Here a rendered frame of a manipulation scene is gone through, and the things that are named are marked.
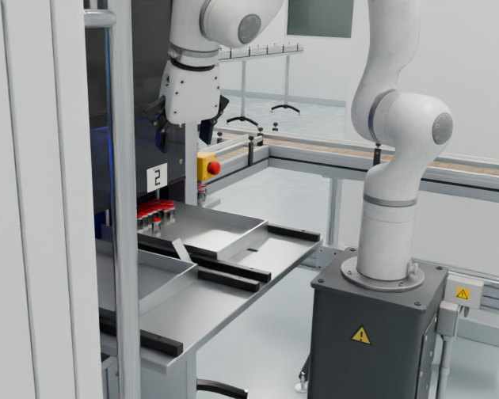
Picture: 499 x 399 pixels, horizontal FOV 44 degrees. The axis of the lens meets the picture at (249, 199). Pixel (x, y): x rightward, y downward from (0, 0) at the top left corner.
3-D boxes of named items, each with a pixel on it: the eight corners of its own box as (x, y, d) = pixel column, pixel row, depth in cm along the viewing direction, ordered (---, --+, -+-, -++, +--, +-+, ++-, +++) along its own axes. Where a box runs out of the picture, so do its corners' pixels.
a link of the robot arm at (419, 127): (388, 188, 145) (398, 86, 138) (453, 209, 130) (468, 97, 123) (351, 195, 138) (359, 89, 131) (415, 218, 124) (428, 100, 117)
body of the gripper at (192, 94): (178, 66, 97) (172, 129, 103) (230, 60, 102) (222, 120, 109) (155, 49, 101) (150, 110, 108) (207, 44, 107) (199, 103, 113)
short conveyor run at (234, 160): (171, 215, 183) (171, 165, 179) (130, 207, 190) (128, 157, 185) (272, 169, 241) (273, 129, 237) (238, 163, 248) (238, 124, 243)
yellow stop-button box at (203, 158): (182, 178, 180) (182, 154, 178) (196, 172, 186) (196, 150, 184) (204, 182, 177) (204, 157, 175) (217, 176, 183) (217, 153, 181)
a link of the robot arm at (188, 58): (183, 54, 96) (181, 72, 97) (230, 50, 101) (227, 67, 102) (158, 36, 101) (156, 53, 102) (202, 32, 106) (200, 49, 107)
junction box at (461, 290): (443, 301, 220) (447, 279, 217) (446, 296, 224) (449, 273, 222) (478, 309, 215) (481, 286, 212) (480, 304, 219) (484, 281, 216)
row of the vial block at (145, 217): (127, 235, 155) (126, 218, 154) (168, 216, 171) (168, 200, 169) (134, 237, 154) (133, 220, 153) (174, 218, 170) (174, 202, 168)
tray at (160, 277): (-11, 287, 125) (-13, 271, 124) (78, 247, 147) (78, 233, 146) (119, 330, 110) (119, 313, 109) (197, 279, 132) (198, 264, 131)
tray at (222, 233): (101, 237, 154) (100, 224, 153) (161, 210, 176) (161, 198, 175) (217, 266, 139) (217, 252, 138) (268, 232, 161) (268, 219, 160)
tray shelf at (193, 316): (-31, 305, 122) (-32, 297, 121) (172, 211, 181) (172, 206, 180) (167, 375, 101) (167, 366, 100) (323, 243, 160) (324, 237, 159)
